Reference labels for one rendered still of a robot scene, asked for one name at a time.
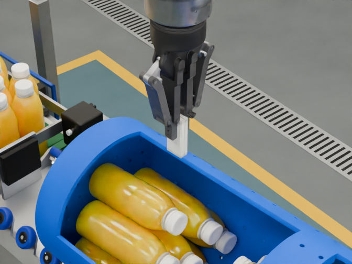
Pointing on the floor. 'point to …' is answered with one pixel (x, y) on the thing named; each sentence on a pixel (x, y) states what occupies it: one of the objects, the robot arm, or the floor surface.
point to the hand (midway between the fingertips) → (177, 134)
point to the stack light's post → (44, 42)
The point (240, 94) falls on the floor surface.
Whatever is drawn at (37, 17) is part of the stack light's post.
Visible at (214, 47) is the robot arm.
